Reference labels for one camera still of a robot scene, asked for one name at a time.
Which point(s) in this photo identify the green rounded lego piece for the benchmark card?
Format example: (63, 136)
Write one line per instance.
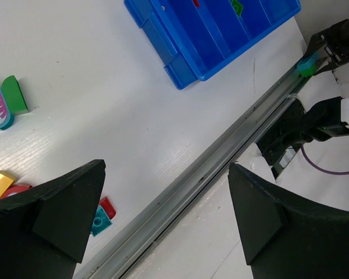
(14, 96)

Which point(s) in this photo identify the red yellow flower lego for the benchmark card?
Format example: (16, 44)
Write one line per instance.
(9, 186)

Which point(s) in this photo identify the red yellow lego brick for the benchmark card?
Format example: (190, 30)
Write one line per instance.
(196, 3)

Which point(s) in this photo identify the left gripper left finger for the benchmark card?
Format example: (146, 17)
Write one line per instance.
(44, 230)

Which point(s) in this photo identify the aluminium rail frame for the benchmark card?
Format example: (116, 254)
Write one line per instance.
(122, 252)

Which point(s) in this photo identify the green teal lego stack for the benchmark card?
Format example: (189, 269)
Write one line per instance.
(307, 66)

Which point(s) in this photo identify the green square lego brick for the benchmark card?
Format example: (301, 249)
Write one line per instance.
(237, 6)

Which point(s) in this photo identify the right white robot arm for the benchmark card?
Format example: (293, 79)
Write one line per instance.
(323, 121)

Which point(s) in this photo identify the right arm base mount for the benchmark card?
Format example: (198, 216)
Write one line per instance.
(271, 144)

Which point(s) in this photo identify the blue plastic sorting bin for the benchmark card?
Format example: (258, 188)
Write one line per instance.
(196, 43)

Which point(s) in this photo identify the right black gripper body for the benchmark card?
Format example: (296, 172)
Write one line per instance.
(335, 41)

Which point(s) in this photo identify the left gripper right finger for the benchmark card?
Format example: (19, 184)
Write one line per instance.
(284, 235)

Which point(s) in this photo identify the red teal lego stack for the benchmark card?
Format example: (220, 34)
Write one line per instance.
(103, 216)

